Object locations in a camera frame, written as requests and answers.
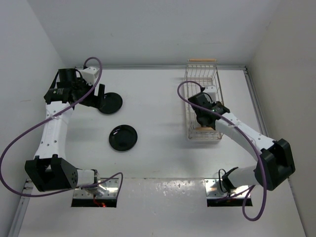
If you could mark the aluminium table edge rail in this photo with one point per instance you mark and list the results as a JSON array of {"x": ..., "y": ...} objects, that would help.
[{"x": 255, "y": 101}]

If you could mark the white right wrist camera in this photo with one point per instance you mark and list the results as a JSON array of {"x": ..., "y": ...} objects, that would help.
[{"x": 212, "y": 92}]

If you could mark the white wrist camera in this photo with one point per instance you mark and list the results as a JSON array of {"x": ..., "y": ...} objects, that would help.
[
  {"x": 212, "y": 92},
  {"x": 90, "y": 74}
]

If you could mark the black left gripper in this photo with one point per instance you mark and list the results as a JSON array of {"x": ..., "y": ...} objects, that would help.
[{"x": 94, "y": 100}]

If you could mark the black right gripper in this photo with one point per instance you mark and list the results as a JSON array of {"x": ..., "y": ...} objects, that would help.
[{"x": 214, "y": 104}]

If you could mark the black round plate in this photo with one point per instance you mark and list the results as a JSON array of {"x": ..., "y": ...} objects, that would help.
[{"x": 123, "y": 138}]

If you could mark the white wire dish rack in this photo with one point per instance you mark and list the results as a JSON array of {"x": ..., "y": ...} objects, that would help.
[{"x": 204, "y": 72}]

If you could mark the glossy black oval plate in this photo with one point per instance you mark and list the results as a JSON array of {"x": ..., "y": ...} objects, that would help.
[{"x": 110, "y": 103}]

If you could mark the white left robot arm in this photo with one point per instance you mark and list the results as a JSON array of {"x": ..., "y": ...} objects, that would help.
[{"x": 49, "y": 170}]

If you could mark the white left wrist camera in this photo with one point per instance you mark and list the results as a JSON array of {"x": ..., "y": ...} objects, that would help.
[{"x": 90, "y": 74}]

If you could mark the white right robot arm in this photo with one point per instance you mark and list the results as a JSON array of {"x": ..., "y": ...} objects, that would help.
[{"x": 274, "y": 158}]

